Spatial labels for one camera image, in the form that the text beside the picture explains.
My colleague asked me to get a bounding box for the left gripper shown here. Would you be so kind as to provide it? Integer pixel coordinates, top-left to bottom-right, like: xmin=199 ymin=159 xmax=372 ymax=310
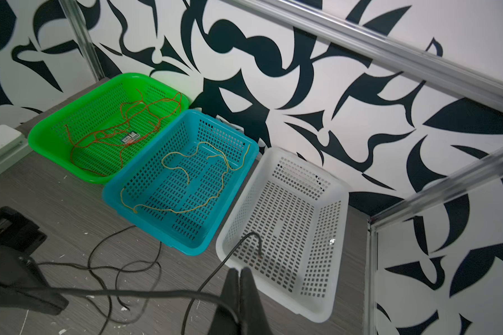
xmin=0 ymin=206 xmax=69 ymax=315

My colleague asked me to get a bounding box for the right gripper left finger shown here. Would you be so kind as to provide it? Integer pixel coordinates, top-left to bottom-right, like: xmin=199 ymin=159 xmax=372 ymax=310
xmin=207 ymin=267 xmax=240 ymax=335

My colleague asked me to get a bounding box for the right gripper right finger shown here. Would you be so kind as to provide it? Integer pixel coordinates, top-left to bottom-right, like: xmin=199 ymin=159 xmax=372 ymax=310
xmin=240 ymin=267 xmax=272 ymax=335

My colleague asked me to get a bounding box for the black cable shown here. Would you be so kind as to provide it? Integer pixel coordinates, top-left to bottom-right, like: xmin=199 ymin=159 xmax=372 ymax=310
xmin=16 ymin=231 xmax=264 ymax=335

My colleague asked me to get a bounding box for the red cable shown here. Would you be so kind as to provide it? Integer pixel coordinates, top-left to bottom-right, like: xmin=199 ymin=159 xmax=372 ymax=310
xmin=64 ymin=87 xmax=183 ymax=177

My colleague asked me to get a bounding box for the yellow cable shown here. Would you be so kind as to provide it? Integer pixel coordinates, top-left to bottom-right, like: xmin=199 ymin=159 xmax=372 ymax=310
xmin=119 ymin=141 xmax=252 ymax=215

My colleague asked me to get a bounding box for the white plastic basket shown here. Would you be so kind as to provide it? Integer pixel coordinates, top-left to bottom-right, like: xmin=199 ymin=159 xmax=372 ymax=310
xmin=216 ymin=147 xmax=349 ymax=323

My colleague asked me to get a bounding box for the white box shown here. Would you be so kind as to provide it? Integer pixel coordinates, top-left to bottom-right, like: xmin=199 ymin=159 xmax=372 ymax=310
xmin=0 ymin=125 xmax=32 ymax=174

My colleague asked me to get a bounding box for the teal plastic basket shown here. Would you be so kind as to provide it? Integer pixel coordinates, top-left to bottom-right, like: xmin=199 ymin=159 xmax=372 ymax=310
xmin=102 ymin=110 xmax=259 ymax=256

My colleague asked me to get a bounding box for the green plastic basket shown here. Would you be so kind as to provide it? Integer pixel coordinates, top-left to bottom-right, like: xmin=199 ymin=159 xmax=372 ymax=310
xmin=28 ymin=73 xmax=190 ymax=184

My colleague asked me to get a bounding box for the small label in green basket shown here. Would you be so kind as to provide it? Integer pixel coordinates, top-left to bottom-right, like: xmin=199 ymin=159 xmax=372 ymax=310
xmin=121 ymin=131 xmax=141 ymax=145

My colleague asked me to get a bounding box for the tangled cable pile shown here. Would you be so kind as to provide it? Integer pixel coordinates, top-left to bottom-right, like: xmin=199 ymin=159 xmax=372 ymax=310
xmin=37 ymin=225 xmax=163 ymax=335

